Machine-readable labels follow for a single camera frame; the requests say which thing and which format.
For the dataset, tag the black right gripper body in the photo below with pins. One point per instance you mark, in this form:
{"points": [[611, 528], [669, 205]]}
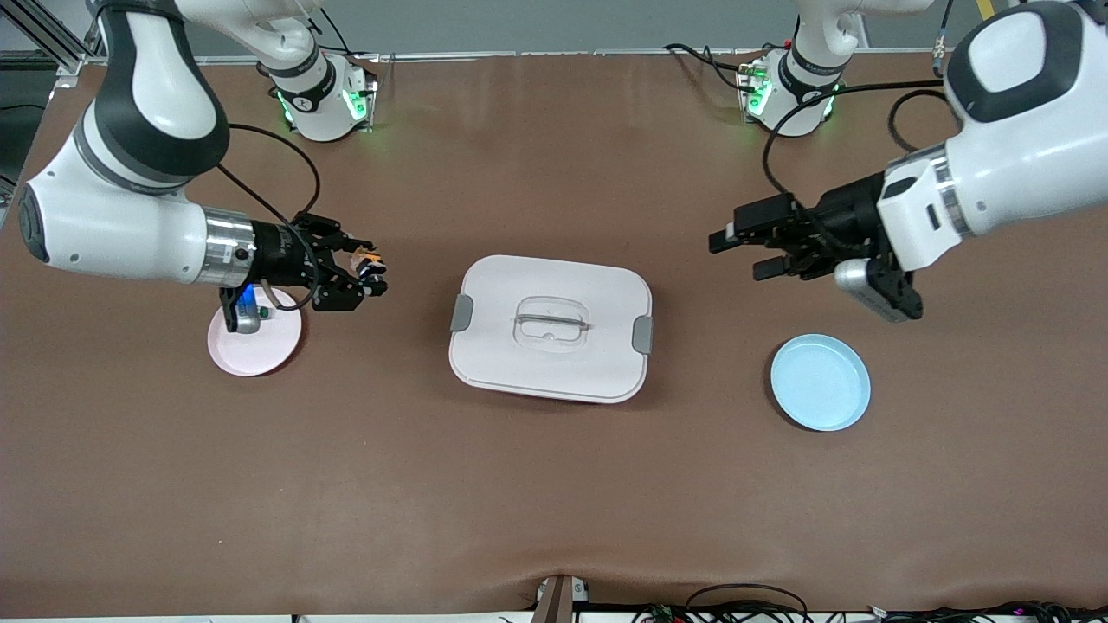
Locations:
{"points": [[279, 254]]}

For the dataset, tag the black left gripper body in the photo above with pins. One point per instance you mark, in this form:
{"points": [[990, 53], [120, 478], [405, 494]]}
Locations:
{"points": [[847, 214]]}

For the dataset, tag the orange push button switch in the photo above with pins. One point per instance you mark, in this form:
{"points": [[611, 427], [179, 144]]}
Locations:
{"points": [[370, 258]]}

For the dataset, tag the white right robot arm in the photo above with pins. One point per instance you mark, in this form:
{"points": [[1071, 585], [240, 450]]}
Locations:
{"points": [[112, 234]]}

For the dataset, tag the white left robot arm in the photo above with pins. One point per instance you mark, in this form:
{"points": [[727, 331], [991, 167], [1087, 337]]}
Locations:
{"points": [[1021, 130]]}

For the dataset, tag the white lidded storage box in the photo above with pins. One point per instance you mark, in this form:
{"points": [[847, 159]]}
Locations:
{"points": [[554, 363]]}

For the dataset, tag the pink round plate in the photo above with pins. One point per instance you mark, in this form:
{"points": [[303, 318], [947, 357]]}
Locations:
{"points": [[260, 350]]}

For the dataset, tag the light blue round plate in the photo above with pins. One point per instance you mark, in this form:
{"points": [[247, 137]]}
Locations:
{"points": [[818, 385]]}

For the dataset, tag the brown table mat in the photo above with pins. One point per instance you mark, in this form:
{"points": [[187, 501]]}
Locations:
{"points": [[554, 484]]}

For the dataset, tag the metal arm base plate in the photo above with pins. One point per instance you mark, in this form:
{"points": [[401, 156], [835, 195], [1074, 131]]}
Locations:
{"points": [[743, 82], [370, 86]]}

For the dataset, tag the aluminium table edge rail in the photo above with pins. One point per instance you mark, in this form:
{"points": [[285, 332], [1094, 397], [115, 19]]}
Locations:
{"points": [[563, 54]]}

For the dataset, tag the aluminium frame extrusion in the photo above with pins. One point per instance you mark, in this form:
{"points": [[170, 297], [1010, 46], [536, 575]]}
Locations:
{"points": [[52, 43]]}

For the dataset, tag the camera mount post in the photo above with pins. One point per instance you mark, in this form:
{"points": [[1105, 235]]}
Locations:
{"points": [[558, 601]]}

